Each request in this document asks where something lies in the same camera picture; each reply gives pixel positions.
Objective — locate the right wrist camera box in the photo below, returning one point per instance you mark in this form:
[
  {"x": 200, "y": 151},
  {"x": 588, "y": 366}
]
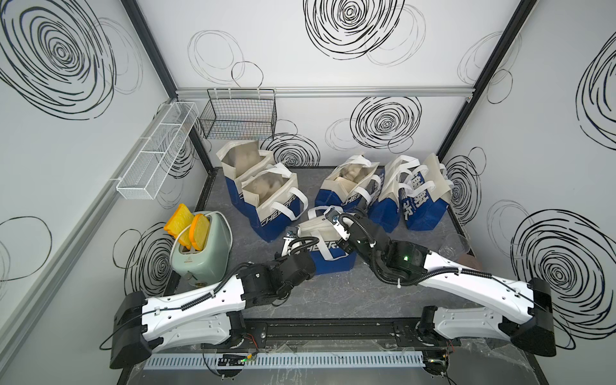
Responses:
[{"x": 335, "y": 218}]

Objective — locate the front yellow toast slice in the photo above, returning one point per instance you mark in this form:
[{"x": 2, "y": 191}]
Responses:
[{"x": 199, "y": 232}]

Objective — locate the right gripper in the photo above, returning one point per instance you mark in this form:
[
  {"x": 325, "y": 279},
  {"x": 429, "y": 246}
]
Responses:
[{"x": 343, "y": 245}]

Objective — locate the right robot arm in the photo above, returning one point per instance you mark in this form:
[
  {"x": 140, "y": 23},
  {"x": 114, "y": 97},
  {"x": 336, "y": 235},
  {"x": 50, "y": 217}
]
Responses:
[{"x": 513, "y": 311}]

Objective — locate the yellow toast slice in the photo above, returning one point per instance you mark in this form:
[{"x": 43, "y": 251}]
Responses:
[
  {"x": 179, "y": 221},
  {"x": 199, "y": 232}
]

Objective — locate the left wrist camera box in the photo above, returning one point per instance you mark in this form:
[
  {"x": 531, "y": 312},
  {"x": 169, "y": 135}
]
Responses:
[{"x": 290, "y": 235}]

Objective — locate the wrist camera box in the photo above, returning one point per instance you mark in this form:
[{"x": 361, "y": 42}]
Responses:
[
  {"x": 335, "y": 218},
  {"x": 290, "y": 235}
]

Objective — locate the slotted grey cable duct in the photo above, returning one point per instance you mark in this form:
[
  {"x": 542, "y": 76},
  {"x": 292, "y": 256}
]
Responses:
[{"x": 289, "y": 360}]

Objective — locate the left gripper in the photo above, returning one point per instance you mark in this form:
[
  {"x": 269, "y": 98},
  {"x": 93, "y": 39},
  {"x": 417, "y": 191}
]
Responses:
[{"x": 278, "y": 260}]

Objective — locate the blue beige takeout bag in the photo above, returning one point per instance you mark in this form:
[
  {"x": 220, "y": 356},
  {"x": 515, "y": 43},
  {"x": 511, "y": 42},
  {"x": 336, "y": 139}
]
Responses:
[
  {"x": 425, "y": 195},
  {"x": 273, "y": 201},
  {"x": 353, "y": 182},
  {"x": 241, "y": 160},
  {"x": 326, "y": 254},
  {"x": 384, "y": 210}
]

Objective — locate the white wire mesh shelf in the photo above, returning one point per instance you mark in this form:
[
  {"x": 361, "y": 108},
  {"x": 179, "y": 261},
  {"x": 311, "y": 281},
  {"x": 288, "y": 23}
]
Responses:
[{"x": 162, "y": 144}]

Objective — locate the mint green toaster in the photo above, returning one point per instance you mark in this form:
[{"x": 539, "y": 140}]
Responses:
[{"x": 201, "y": 268}]

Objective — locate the clear plastic cup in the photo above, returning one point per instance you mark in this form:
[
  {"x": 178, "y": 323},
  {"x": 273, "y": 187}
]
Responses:
[{"x": 454, "y": 246}]

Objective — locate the rear yellow toast slice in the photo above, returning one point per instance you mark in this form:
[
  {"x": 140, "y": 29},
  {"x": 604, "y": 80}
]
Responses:
[{"x": 179, "y": 221}]

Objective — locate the black wire basket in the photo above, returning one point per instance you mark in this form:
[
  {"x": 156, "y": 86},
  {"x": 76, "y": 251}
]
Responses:
[{"x": 239, "y": 114}]

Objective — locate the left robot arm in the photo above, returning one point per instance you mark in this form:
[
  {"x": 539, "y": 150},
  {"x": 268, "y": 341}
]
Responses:
[{"x": 143, "y": 325}]

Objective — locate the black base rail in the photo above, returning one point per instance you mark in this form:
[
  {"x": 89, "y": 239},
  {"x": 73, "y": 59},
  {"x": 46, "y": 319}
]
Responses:
[{"x": 332, "y": 329}]

